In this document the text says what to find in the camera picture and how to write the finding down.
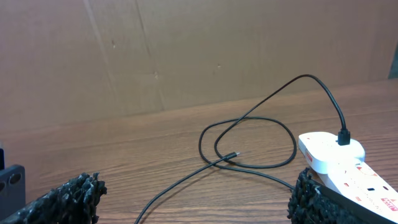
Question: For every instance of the white power extension strip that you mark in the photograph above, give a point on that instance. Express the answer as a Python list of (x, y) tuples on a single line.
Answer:
[(362, 185)]

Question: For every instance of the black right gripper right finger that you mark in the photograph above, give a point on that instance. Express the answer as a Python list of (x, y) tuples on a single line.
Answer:
[(314, 203)]

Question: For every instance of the white charger plug adapter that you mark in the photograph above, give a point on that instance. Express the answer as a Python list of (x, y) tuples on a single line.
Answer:
[(321, 150)]

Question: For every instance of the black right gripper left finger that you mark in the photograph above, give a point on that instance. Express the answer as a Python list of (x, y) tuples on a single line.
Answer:
[(74, 202)]

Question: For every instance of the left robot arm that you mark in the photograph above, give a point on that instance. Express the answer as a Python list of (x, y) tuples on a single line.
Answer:
[(12, 188)]

